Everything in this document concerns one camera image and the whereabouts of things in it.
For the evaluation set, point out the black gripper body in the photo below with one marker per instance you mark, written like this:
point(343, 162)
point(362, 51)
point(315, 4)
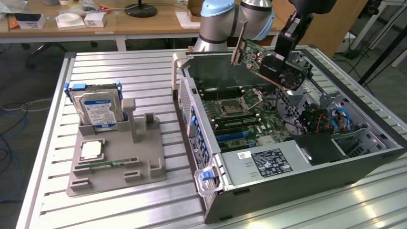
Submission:
point(313, 6)

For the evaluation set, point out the green graphics card black cooler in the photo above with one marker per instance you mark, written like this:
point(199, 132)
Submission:
point(286, 74)

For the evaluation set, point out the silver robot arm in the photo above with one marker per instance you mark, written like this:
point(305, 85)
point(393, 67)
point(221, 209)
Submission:
point(219, 31)

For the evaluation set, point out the wooden cabinet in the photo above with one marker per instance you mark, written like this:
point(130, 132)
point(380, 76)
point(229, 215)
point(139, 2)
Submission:
point(334, 31)

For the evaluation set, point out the white floor appliance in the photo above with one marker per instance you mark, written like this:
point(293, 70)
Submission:
point(345, 43)

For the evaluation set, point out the silver socket cover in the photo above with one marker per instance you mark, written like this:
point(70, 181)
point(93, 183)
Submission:
point(254, 89)

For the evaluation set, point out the silver perforated disk bay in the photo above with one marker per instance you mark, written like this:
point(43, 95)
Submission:
point(297, 100)

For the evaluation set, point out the black tripod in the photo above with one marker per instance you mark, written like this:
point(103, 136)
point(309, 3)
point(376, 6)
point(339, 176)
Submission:
point(365, 75)

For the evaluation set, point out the brown cardboard box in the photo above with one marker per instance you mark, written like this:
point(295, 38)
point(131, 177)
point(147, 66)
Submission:
point(194, 8)

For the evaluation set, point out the thin metal locking lever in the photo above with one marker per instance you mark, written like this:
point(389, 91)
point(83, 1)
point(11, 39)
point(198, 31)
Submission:
point(218, 93)

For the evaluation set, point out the white paper box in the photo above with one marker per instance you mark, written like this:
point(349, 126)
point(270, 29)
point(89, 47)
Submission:
point(187, 22)

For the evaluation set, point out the CPU socket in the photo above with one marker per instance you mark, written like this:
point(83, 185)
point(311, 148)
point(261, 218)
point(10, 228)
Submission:
point(231, 108)

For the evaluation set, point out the green motherboard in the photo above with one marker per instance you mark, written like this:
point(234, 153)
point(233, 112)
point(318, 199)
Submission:
point(270, 124)

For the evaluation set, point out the installed green RAM stick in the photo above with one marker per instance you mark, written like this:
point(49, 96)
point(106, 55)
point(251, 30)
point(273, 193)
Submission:
point(239, 124)
point(237, 120)

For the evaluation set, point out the black expansion slot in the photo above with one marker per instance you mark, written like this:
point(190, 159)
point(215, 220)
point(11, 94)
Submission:
point(227, 130)

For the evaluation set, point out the silver chipset heatsink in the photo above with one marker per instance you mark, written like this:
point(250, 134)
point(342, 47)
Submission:
point(267, 140)

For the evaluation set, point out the blue expansion slot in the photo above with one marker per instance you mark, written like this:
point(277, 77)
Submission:
point(235, 136)

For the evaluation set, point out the black lamp base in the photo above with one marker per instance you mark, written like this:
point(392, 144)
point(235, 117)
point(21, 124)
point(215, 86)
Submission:
point(142, 12)

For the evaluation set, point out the black plastic shroud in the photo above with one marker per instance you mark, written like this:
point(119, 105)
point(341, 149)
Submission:
point(318, 148)

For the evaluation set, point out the silver open disk bay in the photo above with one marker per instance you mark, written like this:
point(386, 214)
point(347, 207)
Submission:
point(357, 143)

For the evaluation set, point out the grey power supply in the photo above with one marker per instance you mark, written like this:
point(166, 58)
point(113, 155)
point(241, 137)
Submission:
point(242, 171)

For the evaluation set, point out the red white packet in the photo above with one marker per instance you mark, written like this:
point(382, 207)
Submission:
point(105, 8)

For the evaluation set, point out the white cardboard box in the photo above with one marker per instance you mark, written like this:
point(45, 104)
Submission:
point(94, 21)

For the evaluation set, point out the blue case release latch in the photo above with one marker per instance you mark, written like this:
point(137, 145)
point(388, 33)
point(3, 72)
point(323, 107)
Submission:
point(207, 177)

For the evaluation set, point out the clear plastic bag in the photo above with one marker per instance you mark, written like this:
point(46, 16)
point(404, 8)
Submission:
point(89, 4)

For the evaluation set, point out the hard disk blue caddy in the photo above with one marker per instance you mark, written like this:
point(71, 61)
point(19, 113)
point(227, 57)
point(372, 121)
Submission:
point(99, 112)

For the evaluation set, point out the open black PC case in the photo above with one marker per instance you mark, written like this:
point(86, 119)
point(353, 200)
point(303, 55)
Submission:
point(286, 198)

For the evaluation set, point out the white square dish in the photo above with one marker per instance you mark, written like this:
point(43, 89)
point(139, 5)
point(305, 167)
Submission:
point(70, 23)

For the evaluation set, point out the wooden desk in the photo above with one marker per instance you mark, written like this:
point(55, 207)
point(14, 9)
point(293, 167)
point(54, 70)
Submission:
point(63, 33)

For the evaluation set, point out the grey cup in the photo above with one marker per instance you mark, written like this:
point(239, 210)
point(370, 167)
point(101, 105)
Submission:
point(50, 2)

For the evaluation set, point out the silver CPU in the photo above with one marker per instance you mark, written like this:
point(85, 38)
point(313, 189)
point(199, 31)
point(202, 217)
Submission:
point(91, 151)

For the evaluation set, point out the white box dark lid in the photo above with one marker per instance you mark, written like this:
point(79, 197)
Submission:
point(30, 23)

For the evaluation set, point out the grey parts rack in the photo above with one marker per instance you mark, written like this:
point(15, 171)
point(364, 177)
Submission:
point(109, 177)

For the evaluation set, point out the black chair base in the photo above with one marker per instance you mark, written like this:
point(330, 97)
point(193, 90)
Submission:
point(31, 63)

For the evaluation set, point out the orange card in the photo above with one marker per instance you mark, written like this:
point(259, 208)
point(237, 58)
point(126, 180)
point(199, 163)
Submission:
point(14, 25)

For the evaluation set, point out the crinkled silver bag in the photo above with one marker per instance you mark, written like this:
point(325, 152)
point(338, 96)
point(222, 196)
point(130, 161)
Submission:
point(13, 6)

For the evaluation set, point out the white table frame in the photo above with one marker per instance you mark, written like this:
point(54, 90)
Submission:
point(401, 51)

